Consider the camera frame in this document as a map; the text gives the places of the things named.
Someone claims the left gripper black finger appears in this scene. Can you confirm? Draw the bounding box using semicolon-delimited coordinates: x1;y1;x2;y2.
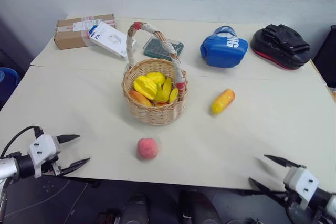
56;134;80;145
60;157;91;177

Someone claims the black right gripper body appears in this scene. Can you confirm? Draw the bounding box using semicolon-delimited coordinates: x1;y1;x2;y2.
282;182;309;221

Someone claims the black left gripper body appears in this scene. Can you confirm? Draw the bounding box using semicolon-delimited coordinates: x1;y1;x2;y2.
40;140;65;177

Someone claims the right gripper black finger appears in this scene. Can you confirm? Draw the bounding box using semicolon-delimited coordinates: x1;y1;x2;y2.
248;177;287;202
264;154;307;169

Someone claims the yellow green star fruit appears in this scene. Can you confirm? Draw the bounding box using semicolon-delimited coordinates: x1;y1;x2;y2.
155;77;180;104

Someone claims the pink peach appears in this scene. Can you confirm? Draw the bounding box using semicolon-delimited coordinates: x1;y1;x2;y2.
136;137;159;161

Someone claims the dark rounded shape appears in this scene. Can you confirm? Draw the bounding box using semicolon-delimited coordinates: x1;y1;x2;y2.
121;193;149;224

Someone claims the yellow orange mango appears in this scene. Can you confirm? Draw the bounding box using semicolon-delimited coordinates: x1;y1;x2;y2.
211;88;236;115

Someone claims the blue bin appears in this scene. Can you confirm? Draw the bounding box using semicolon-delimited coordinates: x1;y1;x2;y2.
0;67;22;104

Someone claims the brown cardboard box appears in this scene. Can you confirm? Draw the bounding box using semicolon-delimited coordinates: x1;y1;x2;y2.
54;13;117;50

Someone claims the white charger package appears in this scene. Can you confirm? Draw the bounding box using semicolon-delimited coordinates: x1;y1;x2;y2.
88;22;129;59

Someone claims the black object beside table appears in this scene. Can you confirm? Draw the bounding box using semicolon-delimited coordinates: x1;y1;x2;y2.
312;24;336;88

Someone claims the black red punching pad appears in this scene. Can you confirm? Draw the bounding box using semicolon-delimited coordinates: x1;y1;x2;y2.
249;24;312;71

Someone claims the green screwdriver bit case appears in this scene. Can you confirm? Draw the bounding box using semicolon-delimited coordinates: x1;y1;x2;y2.
143;36;185;59

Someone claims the blue boxing glove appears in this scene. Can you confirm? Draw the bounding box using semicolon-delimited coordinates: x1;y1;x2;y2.
199;25;249;69

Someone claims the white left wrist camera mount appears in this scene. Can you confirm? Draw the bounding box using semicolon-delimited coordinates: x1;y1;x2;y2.
28;134;61;178

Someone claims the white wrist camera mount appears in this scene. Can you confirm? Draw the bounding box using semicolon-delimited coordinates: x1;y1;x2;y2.
28;134;61;178
283;165;320;210

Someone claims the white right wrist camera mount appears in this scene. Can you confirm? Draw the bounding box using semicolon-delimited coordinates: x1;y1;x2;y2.
283;165;320;210

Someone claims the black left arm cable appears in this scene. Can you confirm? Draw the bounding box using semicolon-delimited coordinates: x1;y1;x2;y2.
0;125;44;158

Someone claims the wicker basket with handle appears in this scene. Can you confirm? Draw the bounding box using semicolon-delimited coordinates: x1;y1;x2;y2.
121;21;189;126

